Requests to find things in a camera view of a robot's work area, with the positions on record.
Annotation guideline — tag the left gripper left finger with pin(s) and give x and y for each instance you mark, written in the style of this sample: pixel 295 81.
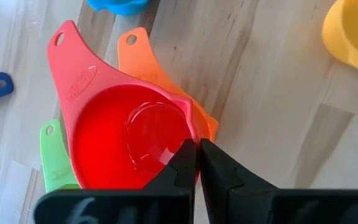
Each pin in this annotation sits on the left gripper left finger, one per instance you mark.
pixel 179 168

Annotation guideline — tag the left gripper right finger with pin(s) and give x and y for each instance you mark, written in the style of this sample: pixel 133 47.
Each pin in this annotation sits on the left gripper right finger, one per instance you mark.
pixel 225 174

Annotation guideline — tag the red measuring cup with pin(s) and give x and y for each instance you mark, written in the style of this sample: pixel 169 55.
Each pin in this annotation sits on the red measuring cup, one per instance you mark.
pixel 104 140

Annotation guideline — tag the orange measuring cup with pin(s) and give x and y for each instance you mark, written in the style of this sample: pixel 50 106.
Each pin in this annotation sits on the orange measuring cup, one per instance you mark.
pixel 141 62

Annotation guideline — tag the green measuring cup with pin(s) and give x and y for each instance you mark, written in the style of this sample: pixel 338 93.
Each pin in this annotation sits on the green measuring cup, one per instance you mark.
pixel 54 155

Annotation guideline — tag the teal measuring cup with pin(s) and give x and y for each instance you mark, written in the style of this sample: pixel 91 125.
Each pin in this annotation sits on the teal measuring cup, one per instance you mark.
pixel 120 6

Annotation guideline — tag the yellow measuring cup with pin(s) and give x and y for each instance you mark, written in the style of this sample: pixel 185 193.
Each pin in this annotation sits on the yellow measuring cup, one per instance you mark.
pixel 353 34

